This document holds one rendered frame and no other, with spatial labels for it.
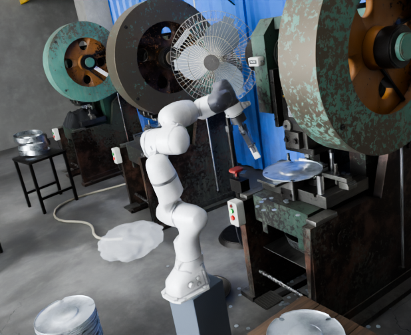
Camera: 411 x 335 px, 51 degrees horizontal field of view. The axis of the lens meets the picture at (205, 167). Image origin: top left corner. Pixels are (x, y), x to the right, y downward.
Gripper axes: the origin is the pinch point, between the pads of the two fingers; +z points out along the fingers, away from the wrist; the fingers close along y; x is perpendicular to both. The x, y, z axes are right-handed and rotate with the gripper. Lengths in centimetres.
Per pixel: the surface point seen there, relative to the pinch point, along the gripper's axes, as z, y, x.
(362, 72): -19, 28, 55
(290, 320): 53, 59, -8
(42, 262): 28, -63, -195
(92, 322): 32, 44, -99
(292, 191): 23.4, 7.6, 8.8
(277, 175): 13.9, 5.2, 5.6
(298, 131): -0.6, 1.7, 22.8
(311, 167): 19.2, -1.3, 21.3
